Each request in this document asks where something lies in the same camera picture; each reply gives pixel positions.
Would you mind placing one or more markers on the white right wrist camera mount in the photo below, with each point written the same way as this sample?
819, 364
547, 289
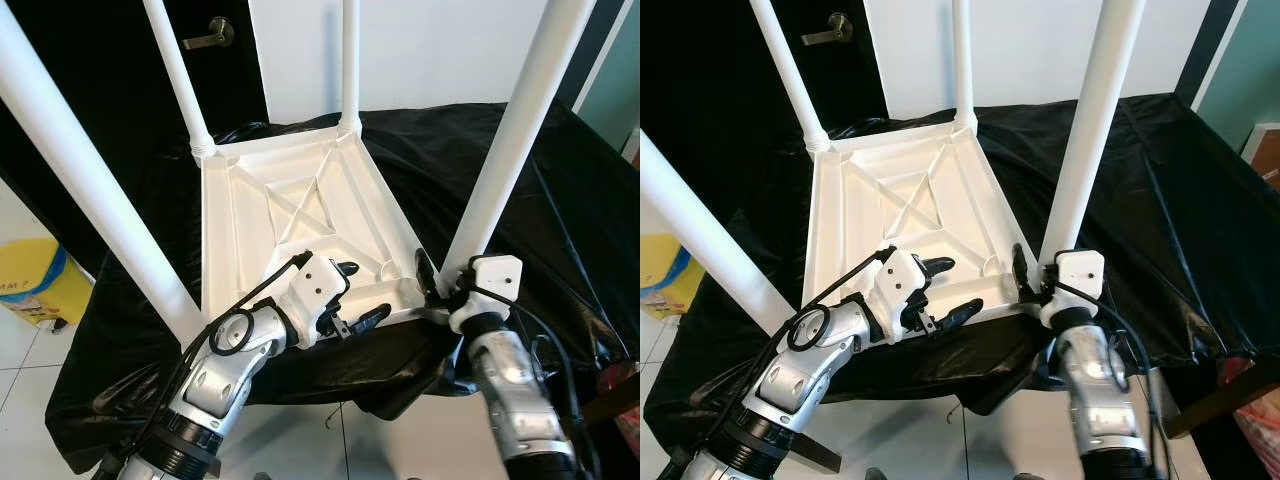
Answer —
490, 280
1078, 275

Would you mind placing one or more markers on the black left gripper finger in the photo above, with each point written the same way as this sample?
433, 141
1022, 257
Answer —
940, 265
370, 318
960, 314
347, 269

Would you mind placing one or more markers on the yellow cardboard box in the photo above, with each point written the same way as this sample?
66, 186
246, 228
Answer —
40, 280
668, 275

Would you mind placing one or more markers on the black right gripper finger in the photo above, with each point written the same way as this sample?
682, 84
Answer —
426, 272
1021, 268

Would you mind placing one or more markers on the black door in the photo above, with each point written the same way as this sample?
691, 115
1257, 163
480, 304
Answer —
100, 60
720, 70

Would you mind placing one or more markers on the brown wooden table leg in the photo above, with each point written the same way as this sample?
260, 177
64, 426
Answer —
815, 457
1220, 395
612, 400

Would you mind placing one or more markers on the pink plastic bag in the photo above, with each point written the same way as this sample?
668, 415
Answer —
628, 425
1255, 405

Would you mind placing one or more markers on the white plastic table leg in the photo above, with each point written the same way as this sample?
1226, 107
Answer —
1095, 120
110, 200
180, 75
350, 60
700, 233
524, 120
790, 75
962, 60

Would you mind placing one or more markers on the brown board white frame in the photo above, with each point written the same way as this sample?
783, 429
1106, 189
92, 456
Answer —
1265, 155
632, 148

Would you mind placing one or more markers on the white plastic table top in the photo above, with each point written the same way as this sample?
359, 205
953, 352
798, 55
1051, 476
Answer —
910, 175
300, 180

